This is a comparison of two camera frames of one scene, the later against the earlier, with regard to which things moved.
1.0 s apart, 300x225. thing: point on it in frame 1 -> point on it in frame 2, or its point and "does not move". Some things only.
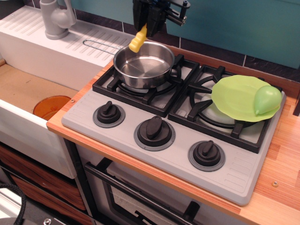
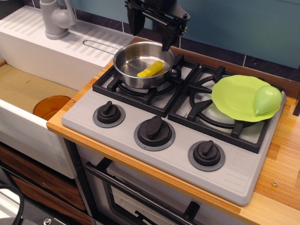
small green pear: x=267 y=98 does not move
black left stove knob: x=108 y=116 does not move
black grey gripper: x=154 y=13 -> x=168 y=12
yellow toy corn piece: x=136 y=44 -> x=150 y=70
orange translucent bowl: x=47 y=107 does not move
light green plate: x=235 y=96 does not move
